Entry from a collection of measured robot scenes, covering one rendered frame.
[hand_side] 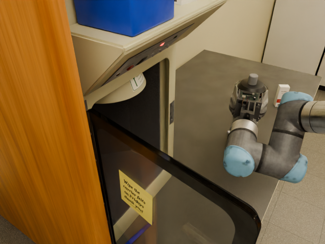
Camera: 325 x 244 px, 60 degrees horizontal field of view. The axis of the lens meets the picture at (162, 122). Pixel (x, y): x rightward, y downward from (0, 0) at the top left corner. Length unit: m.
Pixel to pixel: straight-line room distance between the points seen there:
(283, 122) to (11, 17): 0.62
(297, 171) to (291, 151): 0.05
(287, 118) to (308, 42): 2.82
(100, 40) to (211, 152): 0.75
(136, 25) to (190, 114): 0.89
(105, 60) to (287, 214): 1.93
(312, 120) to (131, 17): 0.49
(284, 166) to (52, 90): 0.56
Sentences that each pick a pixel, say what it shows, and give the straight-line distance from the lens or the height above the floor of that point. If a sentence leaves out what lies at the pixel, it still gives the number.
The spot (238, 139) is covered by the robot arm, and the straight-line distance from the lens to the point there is 0.74.
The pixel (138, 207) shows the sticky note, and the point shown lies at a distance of 0.49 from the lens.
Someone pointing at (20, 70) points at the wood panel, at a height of 1.49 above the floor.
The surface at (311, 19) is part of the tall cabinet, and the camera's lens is 3.48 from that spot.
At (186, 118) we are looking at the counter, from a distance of 1.20.
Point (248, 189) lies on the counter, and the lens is 0.95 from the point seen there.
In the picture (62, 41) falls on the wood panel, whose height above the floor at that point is 1.53.
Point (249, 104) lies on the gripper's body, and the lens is 0.83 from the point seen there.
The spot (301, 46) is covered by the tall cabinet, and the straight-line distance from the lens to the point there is 3.56.
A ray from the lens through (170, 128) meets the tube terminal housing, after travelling 0.79.
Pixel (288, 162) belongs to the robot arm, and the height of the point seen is 1.16.
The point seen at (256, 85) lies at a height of 1.19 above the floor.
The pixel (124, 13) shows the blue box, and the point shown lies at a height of 1.54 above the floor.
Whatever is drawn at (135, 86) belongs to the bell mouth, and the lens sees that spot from 0.62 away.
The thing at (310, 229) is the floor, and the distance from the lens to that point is 2.17.
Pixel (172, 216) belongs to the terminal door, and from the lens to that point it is 0.42.
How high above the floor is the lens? 1.63
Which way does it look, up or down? 36 degrees down
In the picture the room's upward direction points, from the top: straight up
